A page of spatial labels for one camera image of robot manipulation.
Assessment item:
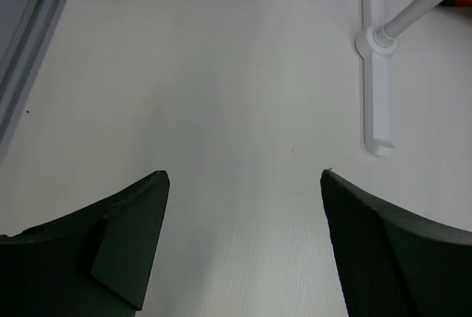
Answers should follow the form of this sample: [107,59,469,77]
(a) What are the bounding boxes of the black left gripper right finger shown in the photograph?
[320,170,471,316]

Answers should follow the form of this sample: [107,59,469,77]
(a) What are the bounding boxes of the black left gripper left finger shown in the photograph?
[1,171,170,316]

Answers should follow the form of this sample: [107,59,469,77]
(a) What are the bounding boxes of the white clothes rack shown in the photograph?
[355,0,443,157]

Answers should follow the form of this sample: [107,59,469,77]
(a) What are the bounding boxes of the aluminium frame post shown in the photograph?
[1,0,66,151]

